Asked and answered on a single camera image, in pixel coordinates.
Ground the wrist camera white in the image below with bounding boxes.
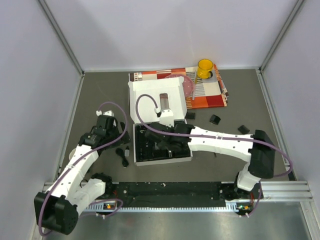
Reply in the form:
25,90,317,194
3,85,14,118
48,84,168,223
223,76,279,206
154,107,174,127
96,110,114,117

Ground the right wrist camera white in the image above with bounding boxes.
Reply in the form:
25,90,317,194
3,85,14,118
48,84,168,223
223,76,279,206
154,107,174,127

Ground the pink dotted plate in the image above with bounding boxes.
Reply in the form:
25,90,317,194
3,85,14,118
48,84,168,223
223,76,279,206
165,73,195,98

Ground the black plastic tray insert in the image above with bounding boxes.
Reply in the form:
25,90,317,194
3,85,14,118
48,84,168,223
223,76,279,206
133,124,192,166

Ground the yellow mug black handle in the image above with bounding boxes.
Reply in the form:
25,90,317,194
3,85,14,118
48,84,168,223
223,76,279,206
197,58,214,79

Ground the silver hair clipper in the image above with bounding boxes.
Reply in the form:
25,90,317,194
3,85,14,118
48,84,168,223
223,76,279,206
168,150,173,158

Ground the small oil bottle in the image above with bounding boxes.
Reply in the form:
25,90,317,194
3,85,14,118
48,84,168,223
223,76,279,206
124,146,130,157

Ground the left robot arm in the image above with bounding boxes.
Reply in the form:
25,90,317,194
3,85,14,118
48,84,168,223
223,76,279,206
34,110,127,237

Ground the black clipper comb guard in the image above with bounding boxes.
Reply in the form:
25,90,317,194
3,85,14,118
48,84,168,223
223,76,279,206
209,114,221,125
185,112,196,120
237,125,250,135

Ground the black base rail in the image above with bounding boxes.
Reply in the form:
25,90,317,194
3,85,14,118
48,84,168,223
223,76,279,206
113,181,254,207

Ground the white cable duct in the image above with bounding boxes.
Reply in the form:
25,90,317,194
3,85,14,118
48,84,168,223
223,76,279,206
83,201,253,214

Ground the black charging cable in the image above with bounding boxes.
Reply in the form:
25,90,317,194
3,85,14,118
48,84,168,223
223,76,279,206
115,147,130,168

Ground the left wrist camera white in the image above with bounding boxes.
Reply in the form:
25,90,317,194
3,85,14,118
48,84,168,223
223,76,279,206
96,110,114,117

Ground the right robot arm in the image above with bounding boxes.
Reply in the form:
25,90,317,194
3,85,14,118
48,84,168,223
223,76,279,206
144,122,275,200

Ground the aluminium frame rail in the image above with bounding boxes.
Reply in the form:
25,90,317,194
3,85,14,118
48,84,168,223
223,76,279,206
261,181,313,202

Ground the white cardboard box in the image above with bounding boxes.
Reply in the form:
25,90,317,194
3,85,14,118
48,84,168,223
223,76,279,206
128,77,187,164

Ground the orange patterned cloth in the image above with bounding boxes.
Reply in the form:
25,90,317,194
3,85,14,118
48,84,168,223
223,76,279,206
128,65,229,109

